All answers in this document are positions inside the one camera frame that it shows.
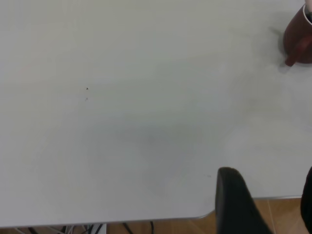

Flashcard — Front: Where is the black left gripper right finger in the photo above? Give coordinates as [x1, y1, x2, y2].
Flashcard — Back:
[300, 166, 312, 234]

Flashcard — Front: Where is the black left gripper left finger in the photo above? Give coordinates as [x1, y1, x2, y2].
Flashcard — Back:
[215, 167, 274, 234]

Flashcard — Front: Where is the dark red ceramic mug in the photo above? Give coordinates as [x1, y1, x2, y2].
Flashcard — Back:
[282, 3, 312, 67]

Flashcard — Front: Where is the black cable under table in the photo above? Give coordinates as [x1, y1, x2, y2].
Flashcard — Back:
[121, 221, 155, 234]

